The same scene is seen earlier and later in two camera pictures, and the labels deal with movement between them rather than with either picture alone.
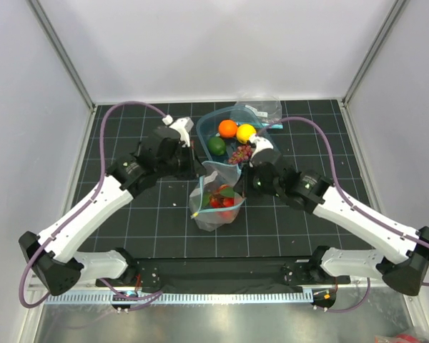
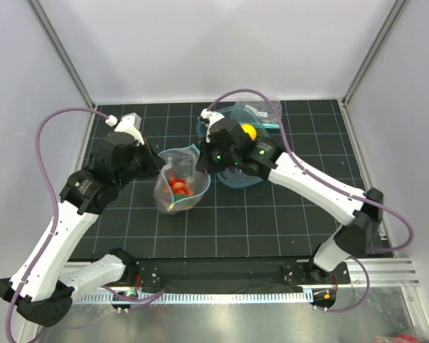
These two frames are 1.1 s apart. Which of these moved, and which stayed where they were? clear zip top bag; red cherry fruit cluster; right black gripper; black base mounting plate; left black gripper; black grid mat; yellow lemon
Moved: red cherry fruit cluster; clear zip top bag; right black gripper; left black gripper
Stayed: yellow lemon; black base mounting plate; black grid mat
